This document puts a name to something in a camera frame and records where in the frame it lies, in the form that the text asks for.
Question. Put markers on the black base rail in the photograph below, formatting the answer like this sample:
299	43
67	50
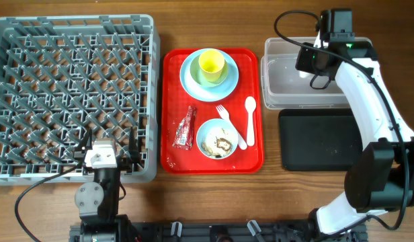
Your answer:
291	230

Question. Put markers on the red plastic tray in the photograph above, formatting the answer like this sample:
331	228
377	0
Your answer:
178	95

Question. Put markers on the grey dishwasher rack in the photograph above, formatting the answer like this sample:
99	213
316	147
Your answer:
63	77

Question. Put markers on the green shallow bowl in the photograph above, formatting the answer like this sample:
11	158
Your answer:
197	76

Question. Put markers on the food scraps and rice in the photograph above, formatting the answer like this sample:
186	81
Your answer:
217	143

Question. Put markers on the clear plastic bin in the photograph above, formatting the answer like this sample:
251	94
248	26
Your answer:
285	87

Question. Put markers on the white plastic fork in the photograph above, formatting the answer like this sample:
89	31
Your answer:
224	114

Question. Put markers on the black waste tray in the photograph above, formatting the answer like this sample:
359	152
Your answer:
319	139

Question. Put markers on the yellow plastic cup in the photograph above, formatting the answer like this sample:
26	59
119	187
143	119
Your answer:
212	63

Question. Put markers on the red sauce packet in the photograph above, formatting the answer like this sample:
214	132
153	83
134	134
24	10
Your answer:
184	136

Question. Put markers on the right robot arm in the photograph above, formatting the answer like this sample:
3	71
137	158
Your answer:
382	180

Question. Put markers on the light blue plate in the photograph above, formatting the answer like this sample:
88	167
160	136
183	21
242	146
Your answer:
212	94

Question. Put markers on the white plastic spoon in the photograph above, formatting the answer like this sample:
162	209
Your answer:
250	106

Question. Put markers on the light blue small bowl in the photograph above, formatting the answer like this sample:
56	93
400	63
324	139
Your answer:
216	122

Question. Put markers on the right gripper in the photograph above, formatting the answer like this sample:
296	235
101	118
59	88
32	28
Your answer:
302	64

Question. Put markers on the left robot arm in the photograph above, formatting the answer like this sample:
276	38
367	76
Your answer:
98	200

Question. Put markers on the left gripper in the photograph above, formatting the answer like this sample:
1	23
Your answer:
124	165

